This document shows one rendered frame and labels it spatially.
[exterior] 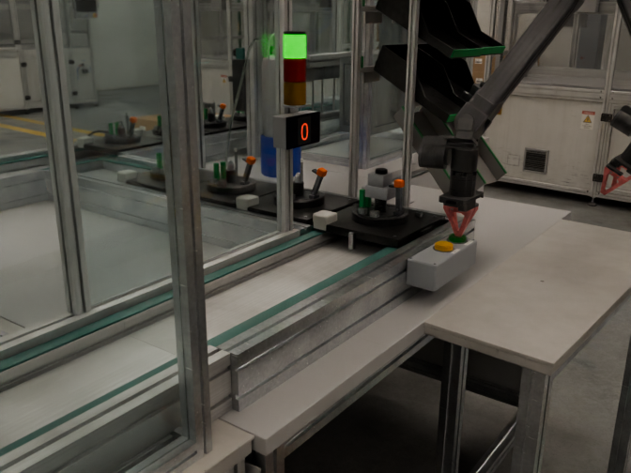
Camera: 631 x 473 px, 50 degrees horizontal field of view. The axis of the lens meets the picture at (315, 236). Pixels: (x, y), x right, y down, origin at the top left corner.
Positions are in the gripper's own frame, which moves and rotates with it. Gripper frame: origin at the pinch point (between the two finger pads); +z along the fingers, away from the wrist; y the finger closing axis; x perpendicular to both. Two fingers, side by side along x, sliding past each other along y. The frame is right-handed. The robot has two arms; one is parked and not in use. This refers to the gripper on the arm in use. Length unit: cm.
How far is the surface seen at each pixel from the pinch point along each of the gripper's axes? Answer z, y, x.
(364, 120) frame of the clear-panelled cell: -8, -87, -81
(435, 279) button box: 5.2, 17.1, 3.2
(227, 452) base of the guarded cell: 13, 79, 2
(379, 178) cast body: -9.6, 0.7, -21.0
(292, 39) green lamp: -42, 20, -32
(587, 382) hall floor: 97, -130, 5
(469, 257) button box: 5.3, -0.1, 3.2
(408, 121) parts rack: -20.5, -20.4, -25.4
